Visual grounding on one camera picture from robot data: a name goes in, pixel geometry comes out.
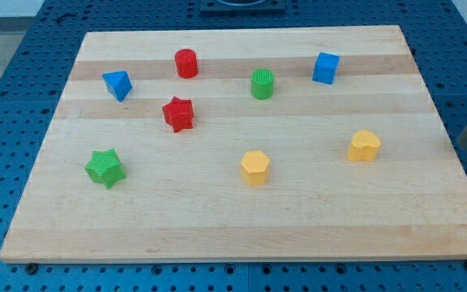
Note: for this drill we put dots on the yellow heart block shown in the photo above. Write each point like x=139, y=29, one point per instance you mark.
x=364, y=146

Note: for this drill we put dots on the blue cube block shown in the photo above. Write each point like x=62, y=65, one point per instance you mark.
x=325, y=68

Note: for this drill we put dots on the wooden board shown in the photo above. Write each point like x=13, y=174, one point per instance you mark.
x=183, y=198

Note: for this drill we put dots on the green cylinder block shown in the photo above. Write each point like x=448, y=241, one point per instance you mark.
x=262, y=81

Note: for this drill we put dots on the yellow hexagon block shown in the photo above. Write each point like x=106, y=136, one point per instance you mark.
x=255, y=168

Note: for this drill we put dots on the red star block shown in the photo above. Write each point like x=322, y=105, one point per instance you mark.
x=179, y=114

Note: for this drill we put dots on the red cylinder block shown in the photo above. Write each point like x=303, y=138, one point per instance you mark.
x=186, y=63

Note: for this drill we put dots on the blue triangle block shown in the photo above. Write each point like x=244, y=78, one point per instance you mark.
x=118, y=84

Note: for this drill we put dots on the green star block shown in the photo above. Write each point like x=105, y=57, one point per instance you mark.
x=105, y=168

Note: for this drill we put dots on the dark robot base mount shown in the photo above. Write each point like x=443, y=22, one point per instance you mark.
x=241, y=6

